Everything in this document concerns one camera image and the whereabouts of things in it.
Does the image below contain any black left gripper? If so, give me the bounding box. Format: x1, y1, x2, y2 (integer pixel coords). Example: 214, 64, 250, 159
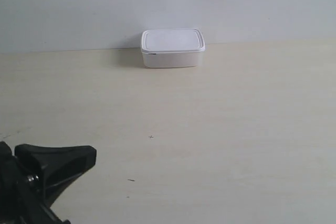
1, 141, 97, 223

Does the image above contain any white lidded plastic container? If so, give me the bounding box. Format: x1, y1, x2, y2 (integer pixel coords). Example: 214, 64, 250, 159
141, 28, 205, 68

